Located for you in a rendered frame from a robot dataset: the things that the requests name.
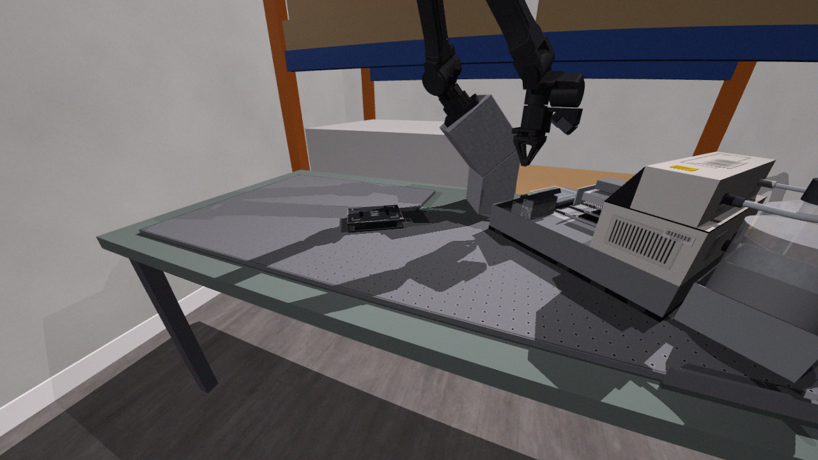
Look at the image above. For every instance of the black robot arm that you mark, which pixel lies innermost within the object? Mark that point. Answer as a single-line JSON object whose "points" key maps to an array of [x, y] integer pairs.
{"points": [[533, 56]]}

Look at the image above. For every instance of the white multiwell plate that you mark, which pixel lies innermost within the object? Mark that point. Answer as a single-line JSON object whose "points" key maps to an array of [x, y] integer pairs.
{"points": [[565, 195]]}

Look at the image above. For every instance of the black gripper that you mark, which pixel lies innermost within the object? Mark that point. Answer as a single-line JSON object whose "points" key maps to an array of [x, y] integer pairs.
{"points": [[532, 137]]}

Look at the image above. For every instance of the clear bottle with grey cap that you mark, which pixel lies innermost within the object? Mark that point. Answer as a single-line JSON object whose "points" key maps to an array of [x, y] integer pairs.
{"points": [[787, 205]]}

